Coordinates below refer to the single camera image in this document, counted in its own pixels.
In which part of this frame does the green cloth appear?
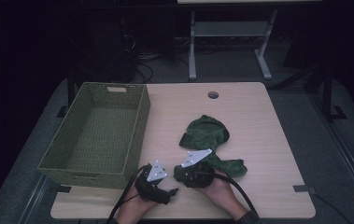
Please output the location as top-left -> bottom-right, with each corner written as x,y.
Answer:
178,114 -> 248,179

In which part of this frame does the person's right hand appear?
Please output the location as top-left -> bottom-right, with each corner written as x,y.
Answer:
196,169 -> 249,219

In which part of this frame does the person's left hand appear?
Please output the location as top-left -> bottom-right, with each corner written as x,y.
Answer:
115,186 -> 161,224

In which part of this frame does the black metal stand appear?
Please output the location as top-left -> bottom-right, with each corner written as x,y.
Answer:
319,59 -> 348,123

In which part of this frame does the right hand-held gripper cable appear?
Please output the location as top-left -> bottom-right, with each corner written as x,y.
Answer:
212,173 -> 259,217

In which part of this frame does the thin black floor cable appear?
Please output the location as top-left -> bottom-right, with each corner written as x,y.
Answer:
312,192 -> 354,224

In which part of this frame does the white framed desk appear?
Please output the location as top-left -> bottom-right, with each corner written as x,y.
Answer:
177,0 -> 322,81

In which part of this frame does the metal floor rail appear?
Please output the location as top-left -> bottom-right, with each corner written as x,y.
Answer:
307,92 -> 354,217

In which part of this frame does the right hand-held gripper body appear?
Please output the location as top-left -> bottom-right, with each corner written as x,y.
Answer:
173,147 -> 217,189

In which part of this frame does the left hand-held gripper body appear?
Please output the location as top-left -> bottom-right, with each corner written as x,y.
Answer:
134,160 -> 172,205

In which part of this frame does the bundle of floor cables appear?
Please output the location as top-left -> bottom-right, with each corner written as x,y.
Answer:
124,32 -> 191,84

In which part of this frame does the green woven basket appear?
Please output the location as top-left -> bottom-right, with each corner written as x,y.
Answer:
36,81 -> 151,190

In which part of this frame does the grey tape strip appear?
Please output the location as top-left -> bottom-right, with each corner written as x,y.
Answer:
292,184 -> 317,194

